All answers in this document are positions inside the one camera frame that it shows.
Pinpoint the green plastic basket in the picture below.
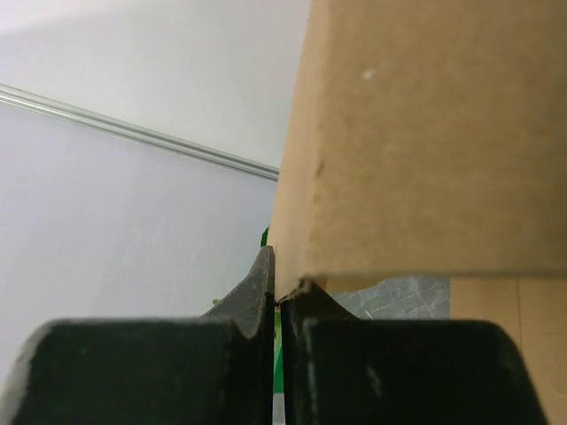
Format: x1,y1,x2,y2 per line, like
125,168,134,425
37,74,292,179
260,227,284,395

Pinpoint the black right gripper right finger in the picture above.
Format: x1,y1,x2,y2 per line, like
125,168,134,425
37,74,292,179
280,281,548,424

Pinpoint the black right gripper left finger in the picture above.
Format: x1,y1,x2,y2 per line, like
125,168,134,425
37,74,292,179
1,246,275,424

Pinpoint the aluminium corner post left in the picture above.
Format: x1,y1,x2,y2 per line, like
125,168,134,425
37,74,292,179
1,85,279,182

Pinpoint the brown cardboard box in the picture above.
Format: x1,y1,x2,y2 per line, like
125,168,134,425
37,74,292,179
269,1,566,301

